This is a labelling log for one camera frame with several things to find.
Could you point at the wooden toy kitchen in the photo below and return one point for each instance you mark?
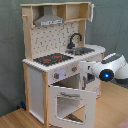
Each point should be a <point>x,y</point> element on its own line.
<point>46,40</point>

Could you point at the grey toy sink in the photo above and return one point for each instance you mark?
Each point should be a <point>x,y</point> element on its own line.
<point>79,51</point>

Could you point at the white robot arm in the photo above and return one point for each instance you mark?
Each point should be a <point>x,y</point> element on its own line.
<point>112,67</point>

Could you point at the white toy oven door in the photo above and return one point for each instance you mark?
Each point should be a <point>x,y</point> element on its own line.
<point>64,101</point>

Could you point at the black toy faucet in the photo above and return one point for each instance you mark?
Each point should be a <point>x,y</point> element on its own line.
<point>73,40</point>

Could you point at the grey range hood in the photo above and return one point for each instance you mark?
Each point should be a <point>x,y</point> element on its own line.
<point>48,18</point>

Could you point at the black toy stovetop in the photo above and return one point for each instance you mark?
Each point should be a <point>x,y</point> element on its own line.
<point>52,59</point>

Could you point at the white upper cabinet door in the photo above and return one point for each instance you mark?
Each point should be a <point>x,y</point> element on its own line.
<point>90,12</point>

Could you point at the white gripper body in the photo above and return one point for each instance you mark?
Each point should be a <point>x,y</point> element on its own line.
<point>86,66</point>

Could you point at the white cupboard door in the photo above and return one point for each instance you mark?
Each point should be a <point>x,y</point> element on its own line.
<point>91,83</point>

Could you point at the red oven knob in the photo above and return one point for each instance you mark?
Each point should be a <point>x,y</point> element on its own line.
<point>56,75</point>
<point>74,69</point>

